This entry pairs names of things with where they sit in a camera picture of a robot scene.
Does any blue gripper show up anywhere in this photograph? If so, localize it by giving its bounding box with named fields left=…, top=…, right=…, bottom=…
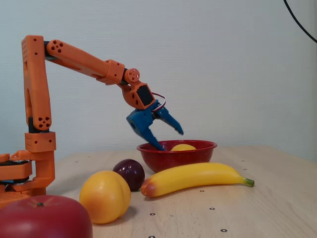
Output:
left=126, top=100, right=185, bottom=151

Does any yellow plastic lemon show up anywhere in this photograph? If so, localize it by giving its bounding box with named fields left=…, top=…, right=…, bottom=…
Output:
left=170, top=143, right=197, bottom=152

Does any red speckled enamel bowl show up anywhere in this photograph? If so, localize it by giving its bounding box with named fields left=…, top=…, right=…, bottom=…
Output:
left=136, top=139, right=218, bottom=174

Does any dark purple plastic plum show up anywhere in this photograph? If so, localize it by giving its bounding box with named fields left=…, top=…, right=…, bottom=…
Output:
left=112, top=159, right=146, bottom=192

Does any yellow plastic banana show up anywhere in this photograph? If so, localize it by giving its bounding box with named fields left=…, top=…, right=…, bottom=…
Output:
left=140, top=162, right=255, bottom=198

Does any orange plastic peach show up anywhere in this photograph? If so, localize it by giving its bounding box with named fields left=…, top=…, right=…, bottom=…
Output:
left=79, top=170, right=132, bottom=225

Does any red plastic apple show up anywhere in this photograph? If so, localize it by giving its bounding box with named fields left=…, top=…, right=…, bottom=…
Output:
left=0, top=194, right=94, bottom=238

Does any white red black servo cable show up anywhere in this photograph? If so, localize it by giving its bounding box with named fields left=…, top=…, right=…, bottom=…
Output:
left=151, top=92, right=167, bottom=112

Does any black hanging cable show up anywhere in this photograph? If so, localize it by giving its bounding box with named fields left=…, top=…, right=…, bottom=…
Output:
left=283, top=0, right=317, bottom=43

